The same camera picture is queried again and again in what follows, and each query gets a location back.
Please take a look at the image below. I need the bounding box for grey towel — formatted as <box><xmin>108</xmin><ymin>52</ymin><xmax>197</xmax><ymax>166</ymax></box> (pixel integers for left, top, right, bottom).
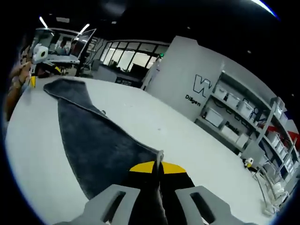
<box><xmin>43</xmin><ymin>78</ymin><xmax>168</xmax><ymax>225</ymax></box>

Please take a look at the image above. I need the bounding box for person's left hand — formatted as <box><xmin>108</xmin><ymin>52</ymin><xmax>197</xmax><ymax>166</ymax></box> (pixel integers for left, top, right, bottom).
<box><xmin>11</xmin><ymin>61</ymin><xmax>33</xmax><ymax>87</ymax></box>

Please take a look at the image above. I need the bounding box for white monitor desk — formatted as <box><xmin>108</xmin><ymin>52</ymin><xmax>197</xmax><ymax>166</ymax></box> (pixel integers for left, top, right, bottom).
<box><xmin>45</xmin><ymin>54</ymin><xmax>81</xmax><ymax>64</ymax></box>

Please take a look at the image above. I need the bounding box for ceiling light tube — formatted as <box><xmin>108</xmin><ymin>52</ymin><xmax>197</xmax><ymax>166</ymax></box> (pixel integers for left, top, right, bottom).
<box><xmin>38</xmin><ymin>15</ymin><xmax>49</xmax><ymax>30</ymax></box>
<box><xmin>76</xmin><ymin>23</ymin><xmax>91</xmax><ymax>36</ymax></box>

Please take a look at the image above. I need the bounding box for large monitor on stand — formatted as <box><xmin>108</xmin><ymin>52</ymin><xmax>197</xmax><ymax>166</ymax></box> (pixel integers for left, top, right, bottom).
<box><xmin>71</xmin><ymin>28</ymin><xmax>98</xmax><ymax>59</ymax></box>

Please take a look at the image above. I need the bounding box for dark grey counter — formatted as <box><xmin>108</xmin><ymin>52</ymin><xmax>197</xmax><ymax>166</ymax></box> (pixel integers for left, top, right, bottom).
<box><xmin>92</xmin><ymin>60</ymin><xmax>150</xmax><ymax>89</ymax></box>

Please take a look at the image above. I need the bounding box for spare hand-held gripper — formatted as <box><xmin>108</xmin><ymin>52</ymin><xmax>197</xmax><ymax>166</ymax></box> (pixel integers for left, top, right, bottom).
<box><xmin>242</xmin><ymin>158</ymin><xmax>257</xmax><ymax>171</ymax></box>

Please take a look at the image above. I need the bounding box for glass window partition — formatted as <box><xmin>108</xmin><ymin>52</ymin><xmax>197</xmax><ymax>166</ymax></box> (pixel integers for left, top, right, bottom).
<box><xmin>100</xmin><ymin>41</ymin><xmax>169</xmax><ymax>73</ymax></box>

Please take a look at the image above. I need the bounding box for hanging white coat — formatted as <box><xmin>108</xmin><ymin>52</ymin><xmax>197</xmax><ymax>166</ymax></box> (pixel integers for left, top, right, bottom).
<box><xmin>140</xmin><ymin>57</ymin><xmax>162</xmax><ymax>91</ymax></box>

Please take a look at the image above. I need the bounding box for tall grey metal rack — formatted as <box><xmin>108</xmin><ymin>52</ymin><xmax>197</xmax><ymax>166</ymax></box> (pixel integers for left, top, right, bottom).
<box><xmin>241</xmin><ymin>96</ymin><xmax>300</xmax><ymax>183</ymax></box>

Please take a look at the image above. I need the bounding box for storage shelf with white bins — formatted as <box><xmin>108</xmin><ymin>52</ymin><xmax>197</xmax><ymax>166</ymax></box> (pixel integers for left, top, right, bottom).
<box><xmin>203</xmin><ymin>85</ymin><xmax>296</xmax><ymax>179</ymax></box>

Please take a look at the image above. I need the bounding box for grey metal shelf rack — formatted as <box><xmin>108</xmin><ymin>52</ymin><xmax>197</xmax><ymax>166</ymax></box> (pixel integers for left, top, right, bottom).
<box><xmin>194</xmin><ymin>70</ymin><xmax>277</xmax><ymax>155</ymax></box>

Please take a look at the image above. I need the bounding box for beaded wrist bracelet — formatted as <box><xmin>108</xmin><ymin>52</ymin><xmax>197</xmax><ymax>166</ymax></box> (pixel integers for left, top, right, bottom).
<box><xmin>11</xmin><ymin>78</ymin><xmax>24</xmax><ymax>90</ymax></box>

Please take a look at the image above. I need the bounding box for wire dish rack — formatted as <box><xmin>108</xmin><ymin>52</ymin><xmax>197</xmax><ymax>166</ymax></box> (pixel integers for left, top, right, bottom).
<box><xmin>253</xmin><ymin>161</ymin><xmax>291</xmax><ymax>215</ymax></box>

